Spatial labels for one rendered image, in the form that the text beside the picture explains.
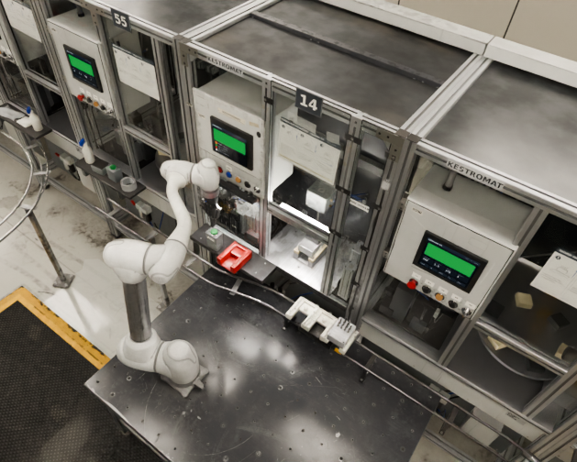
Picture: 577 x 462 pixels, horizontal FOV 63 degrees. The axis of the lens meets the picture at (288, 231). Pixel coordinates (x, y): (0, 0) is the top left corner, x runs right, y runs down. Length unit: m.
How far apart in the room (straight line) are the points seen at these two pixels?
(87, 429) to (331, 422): 1.56
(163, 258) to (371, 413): 1.30
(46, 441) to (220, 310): 1.33
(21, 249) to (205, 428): 2.45
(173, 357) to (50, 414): 1.29
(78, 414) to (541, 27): 4.96
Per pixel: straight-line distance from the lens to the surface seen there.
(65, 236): 4.29
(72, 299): 3.86
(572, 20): 5.23
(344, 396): 2.55
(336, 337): 2.41
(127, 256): 2.01
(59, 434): 3.37
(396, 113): 1.88
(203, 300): 2.81
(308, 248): 2.59
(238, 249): 2.67
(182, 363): 2.34
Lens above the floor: 3.00
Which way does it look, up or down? 48 degrees down
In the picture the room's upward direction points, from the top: 5 degrees clockwise
